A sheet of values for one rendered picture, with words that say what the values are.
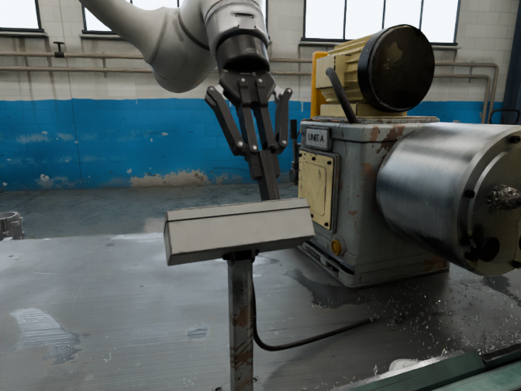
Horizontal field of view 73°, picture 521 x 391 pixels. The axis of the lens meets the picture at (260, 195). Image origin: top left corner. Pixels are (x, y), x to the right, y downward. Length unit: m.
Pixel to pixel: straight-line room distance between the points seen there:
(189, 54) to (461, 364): 0.59
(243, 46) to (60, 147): 5.67
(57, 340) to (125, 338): 0.12
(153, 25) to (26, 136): 5.65
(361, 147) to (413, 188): 0.15
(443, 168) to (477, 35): 6.90
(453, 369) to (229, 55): 0.46
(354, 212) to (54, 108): 5.61
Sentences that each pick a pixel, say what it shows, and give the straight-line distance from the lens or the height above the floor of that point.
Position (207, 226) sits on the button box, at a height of 1.06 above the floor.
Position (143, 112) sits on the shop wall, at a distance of 5.78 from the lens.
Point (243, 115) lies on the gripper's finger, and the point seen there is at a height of 1.18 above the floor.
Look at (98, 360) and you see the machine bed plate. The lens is 0.67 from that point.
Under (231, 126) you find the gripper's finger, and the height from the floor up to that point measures 1.17.
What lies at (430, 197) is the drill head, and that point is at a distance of 0.62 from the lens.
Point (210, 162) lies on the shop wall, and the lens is 5.77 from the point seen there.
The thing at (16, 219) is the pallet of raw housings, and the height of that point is 0.53.
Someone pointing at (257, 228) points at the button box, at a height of 1.06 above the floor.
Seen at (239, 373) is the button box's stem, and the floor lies 0.86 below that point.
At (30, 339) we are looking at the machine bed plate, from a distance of 0.77.
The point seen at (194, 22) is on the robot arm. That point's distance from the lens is 0.63.
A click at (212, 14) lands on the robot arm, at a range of 0.57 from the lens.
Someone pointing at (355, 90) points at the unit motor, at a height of 1.23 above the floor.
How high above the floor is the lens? 1.19
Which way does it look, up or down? 14 degrees down
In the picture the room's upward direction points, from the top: straight up
